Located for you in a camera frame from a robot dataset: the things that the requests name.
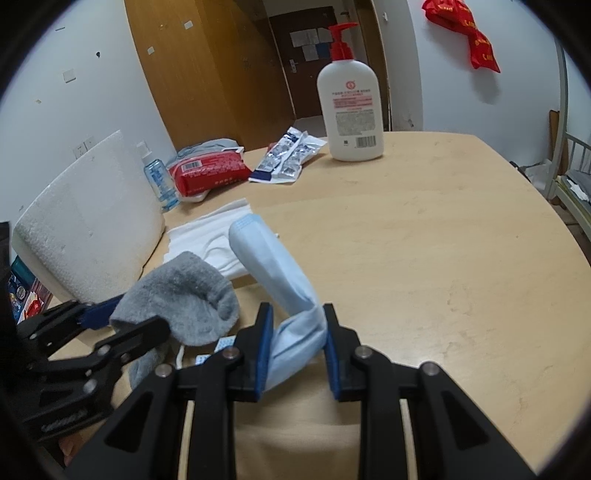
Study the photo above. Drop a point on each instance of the blue grey cloth pile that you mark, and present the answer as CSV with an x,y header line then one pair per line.
x,y
212,145

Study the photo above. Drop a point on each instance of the wooden wardrobe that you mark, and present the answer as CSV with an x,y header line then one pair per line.
x,y
207,69

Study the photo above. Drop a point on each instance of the white wall plate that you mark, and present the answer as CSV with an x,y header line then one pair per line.
x,y
69,76

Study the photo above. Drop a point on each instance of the small white printed packet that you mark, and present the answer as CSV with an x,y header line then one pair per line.
x,y
221,344

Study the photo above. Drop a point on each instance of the blue face mask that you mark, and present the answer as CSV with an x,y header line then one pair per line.
x,y
268,258

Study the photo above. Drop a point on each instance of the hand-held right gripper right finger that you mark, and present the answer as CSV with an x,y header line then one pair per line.
x,y
331,364

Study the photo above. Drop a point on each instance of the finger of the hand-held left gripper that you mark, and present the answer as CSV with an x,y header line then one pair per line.
x,y
99,314
134,334

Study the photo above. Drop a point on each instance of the white face mask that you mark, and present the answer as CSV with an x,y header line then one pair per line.
x,y
194,235

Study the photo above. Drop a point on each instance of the metal bunk bed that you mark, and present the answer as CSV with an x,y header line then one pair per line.
x,y
564,92

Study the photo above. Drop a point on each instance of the paper notices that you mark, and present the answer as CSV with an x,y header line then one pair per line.
x,y
304,37

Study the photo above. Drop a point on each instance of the blue white sachet strip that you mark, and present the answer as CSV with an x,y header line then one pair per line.
x,y
277,157
307,148

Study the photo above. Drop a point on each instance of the grey sock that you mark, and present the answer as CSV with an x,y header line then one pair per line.
x,y
194,286

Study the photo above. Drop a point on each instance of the white foam box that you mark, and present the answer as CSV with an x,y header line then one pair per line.
x,y
92,217

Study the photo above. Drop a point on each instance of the red printed plastic bag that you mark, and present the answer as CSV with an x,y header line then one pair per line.
x,y
480,46

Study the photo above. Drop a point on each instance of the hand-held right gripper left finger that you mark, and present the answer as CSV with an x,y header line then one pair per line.
x,y
264,350

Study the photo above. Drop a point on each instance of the wooden board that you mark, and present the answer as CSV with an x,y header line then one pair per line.
x,y
556,138

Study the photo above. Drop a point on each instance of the wooden side door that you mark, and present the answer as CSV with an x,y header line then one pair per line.
x,y
374,46

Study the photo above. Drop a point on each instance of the white double wall switch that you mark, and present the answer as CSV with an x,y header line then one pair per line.
x,y
85,145

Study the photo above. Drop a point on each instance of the small clear blue bottle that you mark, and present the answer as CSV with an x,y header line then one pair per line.
x,y
159,182

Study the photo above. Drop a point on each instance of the colourful printed box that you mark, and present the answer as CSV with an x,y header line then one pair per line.
x,y
23,295

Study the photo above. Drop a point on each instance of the white lotion pump bottle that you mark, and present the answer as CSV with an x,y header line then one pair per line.
x,y
351,120

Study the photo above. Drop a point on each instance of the red plastic packet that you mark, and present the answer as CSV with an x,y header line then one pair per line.
x,y
207,170

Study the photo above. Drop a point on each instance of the dark brown door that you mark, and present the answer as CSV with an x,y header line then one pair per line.
x,y
295,87

